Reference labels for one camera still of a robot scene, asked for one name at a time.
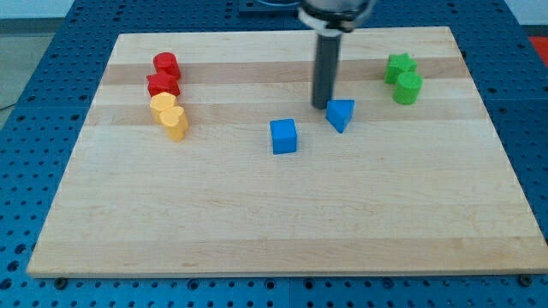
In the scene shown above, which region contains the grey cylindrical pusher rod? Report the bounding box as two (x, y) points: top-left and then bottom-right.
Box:
(312, 34), (342, 110)

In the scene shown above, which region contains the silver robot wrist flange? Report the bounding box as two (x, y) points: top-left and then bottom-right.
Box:
(297, 0), (377, 33)

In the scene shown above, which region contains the blue triangle block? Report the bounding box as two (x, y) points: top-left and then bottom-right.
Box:
(325, 99), (355, 133)

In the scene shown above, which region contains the green star block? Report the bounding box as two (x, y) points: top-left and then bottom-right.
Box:
(384, 53), (418, 84)

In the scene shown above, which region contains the green cylinder block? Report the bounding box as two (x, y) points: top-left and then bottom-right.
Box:
(392, 72), (423, 105)

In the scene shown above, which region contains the blue cube block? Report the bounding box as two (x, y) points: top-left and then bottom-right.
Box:
(270, 118), (297, 155)

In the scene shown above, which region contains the red cylinder block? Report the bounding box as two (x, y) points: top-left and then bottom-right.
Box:
(152, 52), (181, 80)

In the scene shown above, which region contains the light wooden board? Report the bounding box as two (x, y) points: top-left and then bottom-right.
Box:
(27, 27), (547, 278)

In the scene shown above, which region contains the yellow heart block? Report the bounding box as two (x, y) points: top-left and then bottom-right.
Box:
(159, 106), (189, 142)

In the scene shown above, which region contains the red star block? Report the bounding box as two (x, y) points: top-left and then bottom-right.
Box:
(146, 71), (181, 97)

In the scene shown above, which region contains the dark blue base plate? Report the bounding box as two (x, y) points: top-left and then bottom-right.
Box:
(237, 0), (301, 18)

